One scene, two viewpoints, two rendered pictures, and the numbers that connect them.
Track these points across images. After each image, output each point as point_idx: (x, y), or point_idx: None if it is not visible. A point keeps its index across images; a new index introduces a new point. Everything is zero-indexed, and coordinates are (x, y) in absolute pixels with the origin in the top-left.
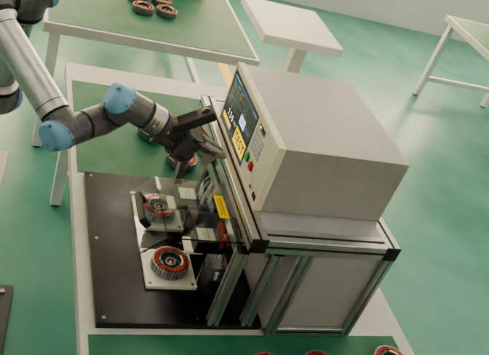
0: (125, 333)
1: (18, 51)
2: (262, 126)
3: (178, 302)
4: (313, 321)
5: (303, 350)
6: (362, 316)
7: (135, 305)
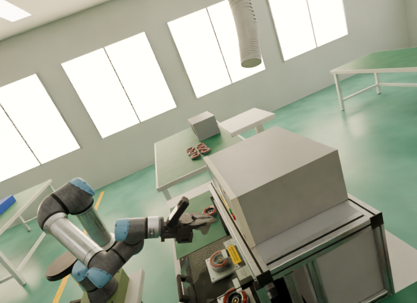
0: None
1: (62, 236)
2: (222, 189)
3: None
4: (358, 298)
5: None
6: (394, 266)
7: None
